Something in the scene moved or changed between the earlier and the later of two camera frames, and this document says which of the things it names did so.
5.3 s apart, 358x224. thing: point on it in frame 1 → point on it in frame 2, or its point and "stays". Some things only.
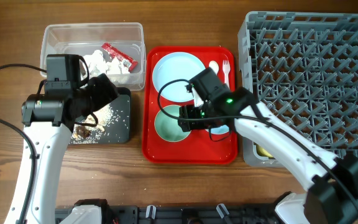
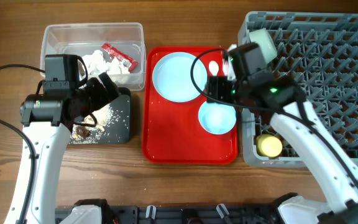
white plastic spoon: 214,66 stays
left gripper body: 97,94 stays
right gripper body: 197,117 → 224,89
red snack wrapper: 130,63 stays
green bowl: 167,128 → 265,42
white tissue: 97,63 stays
